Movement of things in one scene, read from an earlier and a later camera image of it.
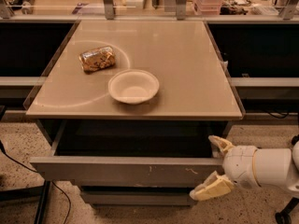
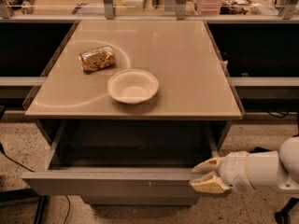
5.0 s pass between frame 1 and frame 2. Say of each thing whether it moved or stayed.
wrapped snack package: stayed
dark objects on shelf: stayed
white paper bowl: stayed
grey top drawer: moved
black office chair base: stayed
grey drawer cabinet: stayed
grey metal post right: stayed
